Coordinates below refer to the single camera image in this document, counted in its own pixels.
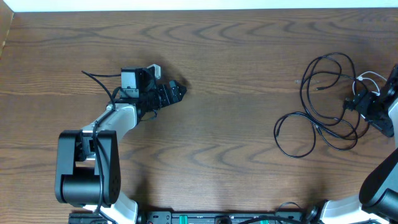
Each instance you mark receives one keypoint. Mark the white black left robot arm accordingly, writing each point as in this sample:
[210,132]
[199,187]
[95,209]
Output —
[88,173]

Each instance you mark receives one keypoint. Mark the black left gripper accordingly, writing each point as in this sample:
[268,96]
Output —
[166,100]

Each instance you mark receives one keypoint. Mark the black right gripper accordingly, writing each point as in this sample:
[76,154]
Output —
[360,102]

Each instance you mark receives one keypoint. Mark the light wooden side board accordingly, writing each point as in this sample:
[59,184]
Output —
[6,17]

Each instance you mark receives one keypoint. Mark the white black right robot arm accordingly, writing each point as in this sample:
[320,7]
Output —
[377,198]

